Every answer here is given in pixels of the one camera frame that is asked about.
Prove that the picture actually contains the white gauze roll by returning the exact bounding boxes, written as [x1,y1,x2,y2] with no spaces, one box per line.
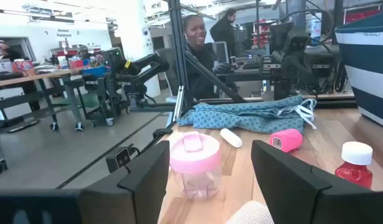
[225,200,275,224]

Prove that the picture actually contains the person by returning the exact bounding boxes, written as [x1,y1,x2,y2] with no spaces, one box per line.
[0,40,24,62]
[181,14,239,100]
[209,7,239,58]

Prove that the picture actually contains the clear tumbler pink lid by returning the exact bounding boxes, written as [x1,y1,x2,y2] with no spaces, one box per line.
[169,131,222,200]

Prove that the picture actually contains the blue patterned hospital gown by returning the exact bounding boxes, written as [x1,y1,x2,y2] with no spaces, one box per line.
[177,95,318,134]

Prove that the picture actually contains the orange cardboard box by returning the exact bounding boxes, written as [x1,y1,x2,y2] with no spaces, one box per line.
[12,58,36,77]

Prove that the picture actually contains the wooden top workbench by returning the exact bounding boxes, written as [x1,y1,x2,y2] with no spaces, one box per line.
[0,67,86,132]

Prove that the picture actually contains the small black camera box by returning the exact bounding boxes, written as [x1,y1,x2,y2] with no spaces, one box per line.
[105,144,139,174]

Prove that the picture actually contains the red medicine bottle white cap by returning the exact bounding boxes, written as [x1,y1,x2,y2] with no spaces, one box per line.
[334,141,374,190]

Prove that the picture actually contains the pink bandage roll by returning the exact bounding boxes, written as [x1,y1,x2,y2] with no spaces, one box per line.
[268,128,303,153]

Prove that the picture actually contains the black keyboard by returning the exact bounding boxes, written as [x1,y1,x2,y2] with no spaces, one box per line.
[242,55,262,70]

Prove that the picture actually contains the grey computer monitor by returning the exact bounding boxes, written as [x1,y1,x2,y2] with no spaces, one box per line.
[211,41,230,65]

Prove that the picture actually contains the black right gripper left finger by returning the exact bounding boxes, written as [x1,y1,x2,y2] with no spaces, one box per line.
[78,140,171,224]

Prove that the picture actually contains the small white cylinder tube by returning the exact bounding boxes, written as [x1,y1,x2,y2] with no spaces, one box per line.
[219,128,244,149]

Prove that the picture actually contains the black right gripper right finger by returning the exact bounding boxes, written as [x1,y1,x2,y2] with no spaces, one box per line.
[251,139,383,224]

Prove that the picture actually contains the black wheeled robot stand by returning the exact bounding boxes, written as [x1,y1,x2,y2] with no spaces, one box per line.
[82,46,170,127]

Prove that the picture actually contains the navy white striped fabric basket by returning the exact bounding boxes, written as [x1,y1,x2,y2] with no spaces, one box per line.
[334,11,383,130]

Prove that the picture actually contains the silver metal bar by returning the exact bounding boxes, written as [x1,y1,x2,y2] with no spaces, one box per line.
[172,85,185,123]

